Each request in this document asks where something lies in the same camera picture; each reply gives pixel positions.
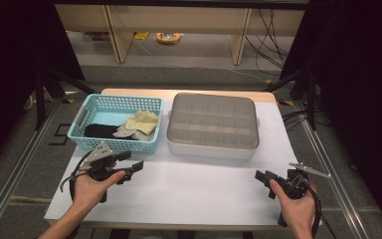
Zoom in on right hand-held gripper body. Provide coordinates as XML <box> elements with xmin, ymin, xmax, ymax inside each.
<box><xmin>278</xmin><ymin>161</ymin><xmax>332</xmax><ymax>228</ymax></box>

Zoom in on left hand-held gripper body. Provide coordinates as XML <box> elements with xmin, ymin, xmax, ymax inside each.
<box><xmin>79</xmin><ymin>141</ymin><xmax>120</xmax><ymax>204</ymax></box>

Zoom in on grey sock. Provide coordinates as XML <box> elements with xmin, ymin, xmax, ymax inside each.
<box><xmin>112</xmin><ymin>122</ymin><xmax>137</xmax><ymax>139</ymax></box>
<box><xmin>130</xmin><ymin>129</ymin><xmax>156</xmax><ymax>142</ymax></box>

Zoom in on black sock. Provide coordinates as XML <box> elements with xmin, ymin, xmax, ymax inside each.
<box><xmin>84</xmin><ymin>122</ymin><xmax>122</xmax><ymax>139</ymax></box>

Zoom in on pale yellow sock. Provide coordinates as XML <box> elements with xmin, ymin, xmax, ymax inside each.
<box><xmin>135</xmin><ymin>109</ymin><xmax>160</xmax><ymax>122</ymax></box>
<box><xmin>124</xmin><ymin>114</ymin><xmax>159</xmax><ymax>135</ymax></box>

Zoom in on blue plastic basket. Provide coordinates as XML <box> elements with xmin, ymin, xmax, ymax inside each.
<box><xmin>67</xmin><ymin>94</ymin><xmax>164</xmax><ymax>154</ymax></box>

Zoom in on white compartment storage box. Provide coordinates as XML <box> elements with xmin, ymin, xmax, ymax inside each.
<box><xmin>165</xmin><ymin>109</ymin><xmax>261</xmax><ymax>161</ymax></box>

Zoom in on transparent box lid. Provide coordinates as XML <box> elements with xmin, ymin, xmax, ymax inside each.
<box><xmin>166</xmin><ymin>92</ymin><xmax>260</xmax><ymax>149</ymax></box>

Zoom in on person's right hand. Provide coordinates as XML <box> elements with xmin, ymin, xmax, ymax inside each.
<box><xmin>269</xmin><ymin>178</ymin><xmax>317</xmax><ymax>230</ymax></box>

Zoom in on black metal stand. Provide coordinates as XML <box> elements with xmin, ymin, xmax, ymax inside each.
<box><xmin>263</xmin><ymin>68</ymin><xmax>317</xmax><ymax>130</ymax></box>
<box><xmin>34</xmin><ymin>66</ymin><xmax>97</xmax><ymax>130</ymax></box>

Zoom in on black curtain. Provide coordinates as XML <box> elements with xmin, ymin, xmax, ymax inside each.
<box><xmin>280</xmin><ymin>0</ymin><xmax>382</xmax><ymax>230</ymax></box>
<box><xmin>0</xmin><ymin>0</ymin><xmax>86</xmax><ymax>173</ymax></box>

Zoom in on purple packet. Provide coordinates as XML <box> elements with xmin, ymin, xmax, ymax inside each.
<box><xmin>91</xmin><ymin>32</ymin><xmax>111</xmax><ymax>42</ymax></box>

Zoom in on orange tape roll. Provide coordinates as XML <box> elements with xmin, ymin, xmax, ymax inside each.
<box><xmin>155</xmin><ymin>32</ymin><xmax>182</xmax><ymax>46</ymax></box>

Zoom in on beige wooden desk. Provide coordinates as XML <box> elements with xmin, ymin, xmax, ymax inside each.
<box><xmin>54</xmin><ymin>3</ymin><xmax>307</xmax><ymax>66</ymax></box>

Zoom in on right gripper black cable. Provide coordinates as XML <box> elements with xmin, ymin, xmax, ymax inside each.
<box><xmin>291</xmin><ymin>173</ymin><xmax>324</xmax><ymax>238</ymax></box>

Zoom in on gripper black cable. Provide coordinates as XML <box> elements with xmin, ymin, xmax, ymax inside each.
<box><xmin>59</xmin><ymin>150</ymin><xmax>94</xmax><ymax>202</ymax></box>
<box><xmin>291</xmin><ymin>173</ymin><xmax>324</xmax><ymax>238</ymax></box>

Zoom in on aluminium floor rail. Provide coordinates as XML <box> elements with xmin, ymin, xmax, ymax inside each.
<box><xmin>0</xmin><ymin>99</ymin><xmax>63</xmax><ymax>239</ymax></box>
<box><xmin>292</xmin><ymin>101</ymin><xmax>369</xmax><ymax>239</ymax></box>

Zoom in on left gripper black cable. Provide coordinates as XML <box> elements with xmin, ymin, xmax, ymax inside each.
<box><xmin>59</xmin><ymin>150</ymin><xmax>94</xmax><ymax>202</ymax></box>

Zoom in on black cables beside rail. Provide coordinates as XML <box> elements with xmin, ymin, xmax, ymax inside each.
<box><xmin>282</xmin><ymin>109</ymin><xmax>312</xmax><ymax>132</ymax></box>

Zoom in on white floor cable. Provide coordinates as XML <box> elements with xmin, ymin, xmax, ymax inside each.
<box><xmin>225</xmin><ymin>68</ymin><xmax>273</xmax><ymax>84</ymax></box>

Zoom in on bundle of black floor cables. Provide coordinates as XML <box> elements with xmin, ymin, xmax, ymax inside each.
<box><xmin>245</xmin><ymin>8</ymin><xmax>296</xmax><ymax>76</ymax></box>

